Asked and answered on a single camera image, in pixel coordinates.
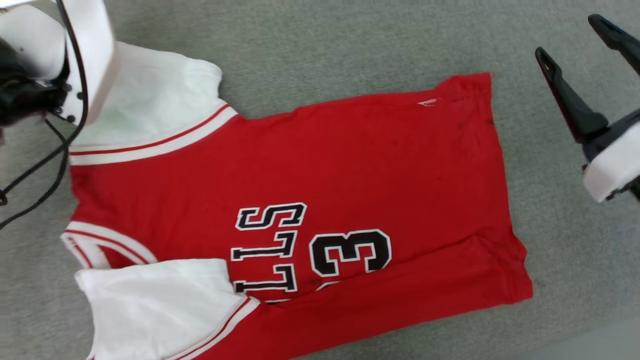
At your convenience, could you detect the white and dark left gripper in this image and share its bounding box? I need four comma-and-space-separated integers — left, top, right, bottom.
0, 0, 121, 127

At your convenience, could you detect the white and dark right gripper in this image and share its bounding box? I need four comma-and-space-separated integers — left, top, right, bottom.
535, 14, 640, 204

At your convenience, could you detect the red and white jersey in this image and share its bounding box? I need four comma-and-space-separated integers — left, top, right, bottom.
60, 41, 534, 360

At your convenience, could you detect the grey fabric sofa cushion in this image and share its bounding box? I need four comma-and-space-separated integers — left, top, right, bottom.
0, 0, 640, 360

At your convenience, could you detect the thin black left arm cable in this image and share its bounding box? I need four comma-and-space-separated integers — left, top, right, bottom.
0, 117, 71, 231

